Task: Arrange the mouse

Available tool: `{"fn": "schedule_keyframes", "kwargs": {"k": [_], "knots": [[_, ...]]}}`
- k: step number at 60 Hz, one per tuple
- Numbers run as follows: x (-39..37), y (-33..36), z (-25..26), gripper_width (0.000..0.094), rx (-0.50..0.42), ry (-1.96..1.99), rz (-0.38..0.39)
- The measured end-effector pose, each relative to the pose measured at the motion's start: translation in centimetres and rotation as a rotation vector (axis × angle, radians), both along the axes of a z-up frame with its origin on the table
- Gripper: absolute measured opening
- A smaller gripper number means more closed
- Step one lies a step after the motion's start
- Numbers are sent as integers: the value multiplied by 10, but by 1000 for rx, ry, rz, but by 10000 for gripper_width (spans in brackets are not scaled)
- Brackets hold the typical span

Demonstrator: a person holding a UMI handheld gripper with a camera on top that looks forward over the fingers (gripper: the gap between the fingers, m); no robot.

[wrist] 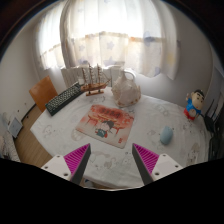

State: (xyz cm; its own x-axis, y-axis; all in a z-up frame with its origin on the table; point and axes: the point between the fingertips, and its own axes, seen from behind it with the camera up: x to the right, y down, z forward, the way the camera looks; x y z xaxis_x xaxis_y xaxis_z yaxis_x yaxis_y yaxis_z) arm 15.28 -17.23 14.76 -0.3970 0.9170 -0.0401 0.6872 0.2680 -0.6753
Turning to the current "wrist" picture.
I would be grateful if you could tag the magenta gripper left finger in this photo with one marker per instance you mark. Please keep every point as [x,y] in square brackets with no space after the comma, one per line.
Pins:
[70,167]

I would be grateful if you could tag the white radiator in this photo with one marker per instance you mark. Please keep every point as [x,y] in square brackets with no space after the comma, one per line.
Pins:
[74,74]

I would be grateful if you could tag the white star-patterned curtain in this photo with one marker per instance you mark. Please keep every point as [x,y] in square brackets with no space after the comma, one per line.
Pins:
[138,34]

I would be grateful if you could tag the red cartoon mouse pad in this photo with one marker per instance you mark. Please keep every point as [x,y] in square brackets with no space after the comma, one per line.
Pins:
[106,124]

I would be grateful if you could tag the orange wooden board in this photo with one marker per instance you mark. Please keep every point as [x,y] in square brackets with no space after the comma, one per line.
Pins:
[42,92]

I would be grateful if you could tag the black computer keyboard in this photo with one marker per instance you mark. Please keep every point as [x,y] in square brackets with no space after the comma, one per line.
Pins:
[59,102]

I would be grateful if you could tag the wooden model sailing ship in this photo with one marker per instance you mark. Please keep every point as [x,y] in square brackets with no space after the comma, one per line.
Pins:
[95,80]

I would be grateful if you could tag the black chair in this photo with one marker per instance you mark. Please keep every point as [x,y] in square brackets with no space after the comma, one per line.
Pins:
[214,121]

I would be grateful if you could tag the white patterned tablecloth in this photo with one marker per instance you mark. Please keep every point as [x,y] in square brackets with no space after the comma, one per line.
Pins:
[115,167]

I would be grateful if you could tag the white box on floor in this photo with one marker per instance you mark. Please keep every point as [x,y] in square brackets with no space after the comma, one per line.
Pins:
[14,127]

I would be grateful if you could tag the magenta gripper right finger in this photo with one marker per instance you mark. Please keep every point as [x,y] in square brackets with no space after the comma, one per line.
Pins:
[152,166]

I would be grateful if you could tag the cartoon boy figurine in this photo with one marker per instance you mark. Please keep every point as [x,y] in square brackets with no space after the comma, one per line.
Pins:
[194,105]

